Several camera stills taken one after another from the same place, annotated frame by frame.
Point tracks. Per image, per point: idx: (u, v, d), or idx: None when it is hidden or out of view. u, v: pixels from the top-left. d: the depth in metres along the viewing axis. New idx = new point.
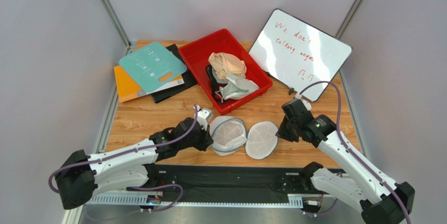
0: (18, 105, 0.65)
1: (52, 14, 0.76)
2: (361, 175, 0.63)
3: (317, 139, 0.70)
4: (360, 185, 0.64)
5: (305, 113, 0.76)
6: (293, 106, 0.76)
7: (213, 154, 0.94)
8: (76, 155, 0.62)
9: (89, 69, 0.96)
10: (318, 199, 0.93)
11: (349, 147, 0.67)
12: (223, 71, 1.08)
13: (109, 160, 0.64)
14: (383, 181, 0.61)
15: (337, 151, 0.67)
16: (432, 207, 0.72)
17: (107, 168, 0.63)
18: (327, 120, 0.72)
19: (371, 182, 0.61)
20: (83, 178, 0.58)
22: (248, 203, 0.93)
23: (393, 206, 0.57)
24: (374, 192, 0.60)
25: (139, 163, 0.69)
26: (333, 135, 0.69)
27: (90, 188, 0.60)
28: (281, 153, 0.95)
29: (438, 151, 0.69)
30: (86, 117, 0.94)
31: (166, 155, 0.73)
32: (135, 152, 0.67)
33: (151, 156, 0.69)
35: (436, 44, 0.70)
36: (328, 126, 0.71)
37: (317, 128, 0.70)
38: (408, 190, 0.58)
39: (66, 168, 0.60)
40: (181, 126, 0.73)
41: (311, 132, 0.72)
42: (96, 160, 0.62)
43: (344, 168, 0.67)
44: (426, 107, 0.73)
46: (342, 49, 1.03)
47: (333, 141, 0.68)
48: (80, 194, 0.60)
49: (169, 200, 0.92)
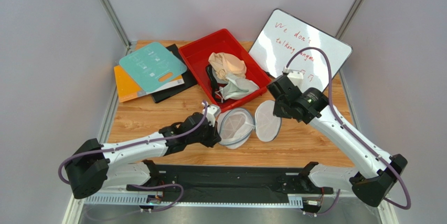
0: (17, 104, 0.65)
1: (52, 14, 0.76)
2: (356, 151, 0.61)
3: (310, 116, 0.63)
4: (355, 160, 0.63)
5: (292, 89, 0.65)
6: (278, 82, 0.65)
7: (213, 154, 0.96)
8: (89, 144, 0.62)
9: (88, 68, 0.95)
10: (318, 199, 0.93)
11: (343, 123, 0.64)
12: (223, 71, 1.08)
13: (122, 150, 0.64)
14: (379, 156, 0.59)
15: (331, 128, 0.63)
16: (433, 207, 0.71)
17: (119, 158, 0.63)
18: (318, 94, 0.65)
19: (367, 159, 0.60)
20: (96, 166, 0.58)
22: (248, 203, 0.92)
23: (389, 181, 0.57)
24: (371, 168, 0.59)
25: (148, 156, 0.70)
26: (326, 109, 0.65)
27: (102, 176, 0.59)
28: (281, 153, 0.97)
29: (439, 150, 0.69)
30: (85, 117, 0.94)
31: (174, 149, 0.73)
32: (146, 145, 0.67)
33: (161, 149, 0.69)
35: (436, 44, 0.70)
36: (320, 101, 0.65)
37: (309, 104, 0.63)
38: (403, 162, 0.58)
39: (78, 157, 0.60)
40: (189, 120, 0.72)
41: (302, 109, 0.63)
42: (109, 150, 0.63)
43: (338, 144, 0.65)
44: (427, 106, 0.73)
46: (342, 48, 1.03)
47: (327, 117, 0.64)
48: (92, 183, 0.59)
49: (169, 201, 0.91)
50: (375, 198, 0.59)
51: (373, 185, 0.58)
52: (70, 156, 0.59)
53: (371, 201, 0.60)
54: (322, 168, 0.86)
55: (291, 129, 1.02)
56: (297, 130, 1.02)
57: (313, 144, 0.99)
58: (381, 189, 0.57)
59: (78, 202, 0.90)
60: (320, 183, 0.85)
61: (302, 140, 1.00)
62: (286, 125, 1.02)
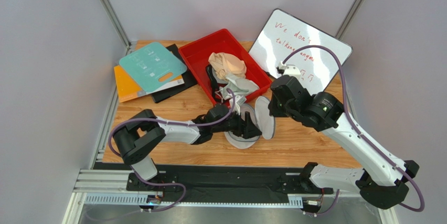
0: (18, 105, 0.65)
1: (53, 15, 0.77)
2: (374, 161, 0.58)
3: (325, 125, 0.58)
4: (369, 169, 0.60)
5: (301, 93, 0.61)
6: (288, 86, 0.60)
7: (213, 154, 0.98)
8: (146, 112, 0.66)
9: (89, 68, 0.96)
10: (318, 199, 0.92)
11: (361, 132, 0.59)
12: (223, 71, 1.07)
13: (171, 125, 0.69)
14: (396, 166, 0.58)
15: (349, 138, 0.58)
16: (431, 208, 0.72)
17: (169, 131, 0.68)
18: (333, 100, 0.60)
19: (385, 169, 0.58)
20: (155, 131, 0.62)
22: (248, 203, 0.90)
23: (405, 189, 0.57)
24: (389, 178, 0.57)
25: (183, 137, 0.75)
26: (343, 118, 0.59)
27: (155, 144, 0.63)
28: (281, 153, 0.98)
29: (438, 150, 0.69)
30: (86, 117, 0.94)
31: (202, 139, 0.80)
32: (185, 126, 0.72)
33: (194, 135, 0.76)
35: (436, 44, 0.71)
36: (334, 108, 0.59)
37: (325, 113, 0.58)
38: (415, 168, 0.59)
39: (135, 123, 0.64)
40: (211, 114, 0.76)
41: (316, 118, 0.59)
42: (163, 121, 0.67)
43: (352, 152, 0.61)
44: (426, 107, 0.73)
46: (342, 48, 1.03)
47: (344, 127, 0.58)
48: (145, 149, 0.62)
49: (170, 201, 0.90)
50: (386, 202, 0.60)
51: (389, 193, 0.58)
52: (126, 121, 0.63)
53: (380, 203, 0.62)
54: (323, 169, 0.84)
55: (291, 129, 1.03)
56: (297, 130, 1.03)
57: (313, 144, 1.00)
58: (398, 196, 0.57)
59: (78, 202, 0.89)
60: (322, 184, 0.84)
61: (302, 140, 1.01)
62: (285, 125, 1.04)
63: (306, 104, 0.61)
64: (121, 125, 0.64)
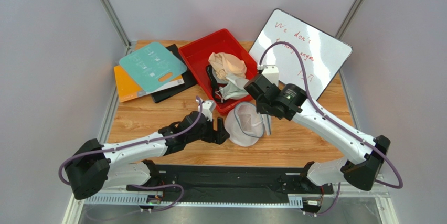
0: (18, 105, 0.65)
1: (53, 15, 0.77)
2: (341, 139, 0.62)
3: (291, 113, 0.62)
4: (342, 149, 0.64)
5: (269, 87, 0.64)
6: (255, 82, 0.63)
7: (213, 155, 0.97)
8: (89, 144, 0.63)
9: (89, 68, 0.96)
10: (319, 199, 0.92)
11: (325, 114, 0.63)
12: (223, 71, 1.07)
13: (123, 150, 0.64)
14: (363, 141, 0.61)
15: (314, 120, 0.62)
16: (429, 206, 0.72)
17: (120, 157, 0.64)
18: (296, 89, 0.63)
19: (353, 145, 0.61)
20: (97, 166, 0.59)
22: (248, 203, 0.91)
23: (376, 163, 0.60)
24: (358, 154, 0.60)
25: (148, 155, 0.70)
26: (307, 104, 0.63)
27: (103, 176, 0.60)
28: (281, 153, 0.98)
29: (438, 150, 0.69)
30: (86, 117, 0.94)
31: (175, 149, 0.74)
32: (146, 144, 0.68)
33: (160, 149, 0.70)
35: (436, 43, 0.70)
36: (299, 96, 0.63)
37: (288, 100, 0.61)
38: (385, 142, 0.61)
39: (79, 157, 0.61)
40: (187, 120, 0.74)
41: (283, 107, 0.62)
42: (110, 149, 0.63)
43: (322, 135, 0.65)
44: (426, 107, 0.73)
46: (342, 48, 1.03)
47: (308, 110, 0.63)
48: (93, 182, 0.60)
49: (170, 201, 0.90)
50: (366, 181, 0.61)
51: (363, 171, 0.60)
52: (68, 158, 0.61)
53: (363, 185, 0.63)
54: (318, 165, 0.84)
55: (291, 129, 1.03)
56: (296, 130, 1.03)
57: (313, 144, 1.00)
58: (371, 171, 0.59)
59: (78, 202, 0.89)
60: (320, 181, 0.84)
61: (301, 140, 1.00)
62: (286, 125, 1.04)
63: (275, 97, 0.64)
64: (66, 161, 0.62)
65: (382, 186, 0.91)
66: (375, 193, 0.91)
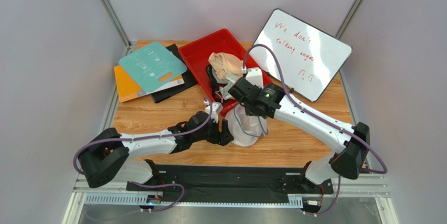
0: (18, 105, 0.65)
1: (53, 16, 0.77)
2: (321, 130, 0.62)
3: (272, 109, 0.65)
4: (324, 139, 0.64)
5: (251, 89, 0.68)
6: (237, 85, 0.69)
7: (214, 155, 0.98)
8: (108, 131, 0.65)
9: (89, 68, 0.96)
10: (318, 199, 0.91)
11: (302, 107, 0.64)
12: (223, 71, 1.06)
13: (139, 141, 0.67)
14: (342, 129, 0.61)
15: (293, 115, 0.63)
16: (428, 206, 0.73)
17: (137, 148, 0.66)
18: (275, 87, 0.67)
19: (332, 134, 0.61)
20: (116, 153, 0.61)
22: (248, 203, 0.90)
23: (357, 149, 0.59)
24: (338, 142, 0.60)
25: (157, 151, 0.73)
26: (285, 100, 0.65)
27: (119, 164, 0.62)
28: (280, 153, 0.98)
29: (438, 150, 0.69)
30: (86, 117, 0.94)
31: (181, 148, 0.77)
32: (158, 139, 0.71)
33: (170, 145, 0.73)
35: (436, 43, 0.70)
36: (278, 94, 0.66)
37: (268, 98, 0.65)
38: (364, 128, 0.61)
39: (97, 145, 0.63)
40: (193, 120, 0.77)
41: (264, 106, 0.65)
42: (128, 139, 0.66)
43: (304, 128, 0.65)
44: (426, 108, 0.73)
46: (342, 48, 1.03)
47: (286, 106, 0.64)
48: (109, 170, 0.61)
49: (169, 201, 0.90)
50: (352, 169, 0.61)
51: (346, 159, 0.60)
52: (87, 144, 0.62)
53: (350, 174, 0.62)
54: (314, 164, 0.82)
55: (291, 129, 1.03)
56: (296, 130, 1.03)
57: (313, 144, 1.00)
58: (350, 158, 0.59)
59: (78, 202, 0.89)
60: (319, 180, 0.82)
61: (301, 140, 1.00)
62: (286, 125, 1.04)
63: None
64: (83, 148, 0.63)
65: (382, 186, 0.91)
66: (375, 193, 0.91)
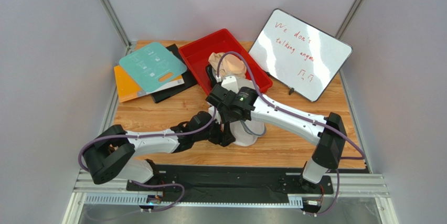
0: (18, 104, 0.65)
1: (53, 14, 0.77)
2: (295, 124, 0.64)
3: (247, 112, 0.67)
4: (300, 134, 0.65)
5: (226, 95, 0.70)
6: (213, 93, 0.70)
7: (214, 155, 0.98)
8: (114, 128, 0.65)
9: (89, 68, 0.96)
10: (319, 199, 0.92)
11: (275, 105, 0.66)
12: (223, 71, 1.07)
13: (144, 138, 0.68)
14: (315, 121, 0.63)
15: (267, 114, 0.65)
16: (428, 206, 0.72)
17: (141, 145, 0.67)
18: (249, 90, 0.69)
19: (306, 127, 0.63)
20: (121, 149, 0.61)
22: (248, 203, 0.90)
23: (330, 138, 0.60)
24: (312, 135, 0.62)
25: (160, 149, 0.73)
26: (259, 100, 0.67)
27: (125, 160, 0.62)
28: (280, 153, 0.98)
29: (438, 150, 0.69)
30: (86, 116, 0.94)
31: (182, 148, 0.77)
32: (161, 137, 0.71)
33: (173, 144, 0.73)
35: (436, 43, 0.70)
36: (252, 96, 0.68)
37: (242, 102, 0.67)
38: (335, 117, 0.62)
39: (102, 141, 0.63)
40: (194, 120, 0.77)
41: (240, 109, 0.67)
42: (134, 136, 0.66)
43: (281, 125, 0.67)
44: (426, 107, 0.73)
46: (342, 48, 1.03)
47: (260, 107, 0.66)
48: (114, 167, 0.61)
49: (169, 201, 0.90)
50: (332, 159, 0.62)
51: (322, 149, 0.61)
52: (92, 140, 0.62)
53: (330, 163, 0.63)
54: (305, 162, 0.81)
55: None
56: None
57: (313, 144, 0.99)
58: (326, 148, 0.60)
59: (78, 202, 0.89)
60: (318, 179, 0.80)
61: (301, 140, 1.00)
62: None
63: None
64: (88, 144, 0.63)
65: (382, 186, 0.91)
66: (375, 193, 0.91)
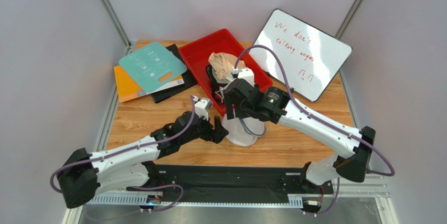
0: (18, 104, 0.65)
1: (53, 15, 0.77)
2: (329, 136, 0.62)
3: (276, 115, 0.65)
4: (331, 145, 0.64)
5: (253, 92, 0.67)
6: (238, 88, 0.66)
7: (214, 155, 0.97)
8: (78, 153, 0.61)
9: (89, 68, 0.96)
10: (319, 199, 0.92)
11: (309, 113, 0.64)
12: (223, 71, 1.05)
13: (110, 158, 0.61)
14: (350, 135, 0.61)
15: (300, 120, 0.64)
16: (428, 206, 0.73)
17: (109, 166, 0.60)
18: (277, 91, 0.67)
19: (340, 140, 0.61)
20: (84, 176, 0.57)
22: (248, 203, 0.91)
23: (365, 155, 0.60)
24: (346, 148, 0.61)
25: (140, 160, 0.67)
26: (290, 105, 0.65)
27: (92, 185, 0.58)
28: (280, 153, 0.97)
29: (438, 150, 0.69)
30: (85, 117, 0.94)
31: (168, 152, 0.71)
32: (136, 150, 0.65)
33: (153, 153, 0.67)
35: (436, 43, 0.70)
36: (281, 98, 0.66)
37: (273, 103, 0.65)
38: (371, 132, 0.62)
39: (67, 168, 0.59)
40: (179, 121, 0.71)
41: (268, 112, 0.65)
42: (98, 159, 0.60)
43: (311, 134, 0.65)
44: (425, 108, 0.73)
46: (342, 48, 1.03)
47: (293, 112, 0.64)
48: (82, 193, 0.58)
49: (170, 201, 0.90)
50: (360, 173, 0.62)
51: (355, 163, 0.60)
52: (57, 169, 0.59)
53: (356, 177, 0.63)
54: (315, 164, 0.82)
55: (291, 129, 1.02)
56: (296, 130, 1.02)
57: (313, 144, 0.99)
58: (360, 164, 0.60)
59: None
60: (320, 181, 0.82)
61: (301, 140, 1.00)
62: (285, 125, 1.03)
63: (258, 101, 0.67)
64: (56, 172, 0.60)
65: (382, 186, 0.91)
66: (375, 193, 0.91)
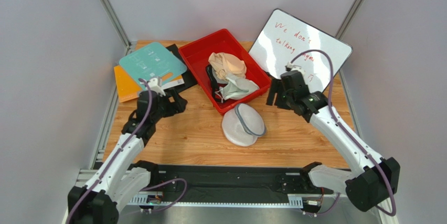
0: (18, 104, 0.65)
1: (53, 14, 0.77)
2: (348, 148, 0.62)
3: (309, 114, 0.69)
4: (348, 159, 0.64)
5: (302, 86, 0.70)
6: (292, 76, 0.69)
7: (214, 155, 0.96)
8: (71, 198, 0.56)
9: (89, 68, 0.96)
10: (318, 199, 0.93)
11: (338, 120, 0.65)
12: (223, 71, 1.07)
13: (106, 174, 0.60)
14: (368, 154, 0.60)
15: (327, 124, 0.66)
16: (428, 206, 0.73)
17: (110, 180, 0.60)
18: (321, 95, 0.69)
19: (356, 155, 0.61)
20: (96, 202, 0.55)
22: (248, 203, 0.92)
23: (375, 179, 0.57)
24: (359, 164, 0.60)
25: (132, 157, 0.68)
26: (326, 109, 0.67)
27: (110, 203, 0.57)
28: (280, 153, 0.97)
29: (438, 150, 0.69)
30: (86, 116, 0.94)
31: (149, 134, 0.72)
32: (122, 151, 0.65)
33: (137, 144, 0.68)
35: (436, 43, 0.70)
36: (321, 102, 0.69)
37: (311, 102, 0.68)
38: (394, 165, 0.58)
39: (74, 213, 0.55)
40: (140, 104, 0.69)
41: (304, 107, 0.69)
42: (96, 182, 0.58)
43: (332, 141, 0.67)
44: (425, 109, 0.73)
46: (342, 49, 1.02)
47: (324, 115, 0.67)
48: (108, 215, 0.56)
49: (169, 200, 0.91)
50: (363, 198, 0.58)
51: (360, 182, 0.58)
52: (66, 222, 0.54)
53: (360, 203, 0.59)
54: (323, 167, 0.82)
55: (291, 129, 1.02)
56: (297, 130, 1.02)
57: (313, 144, 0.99)
58: (365, 185, 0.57)
59: None
60: (318, 182, 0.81)
61: (301, 140, 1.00)
62: (285, 125, 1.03)
63: (302, 95, 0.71)
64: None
65: None
66: None
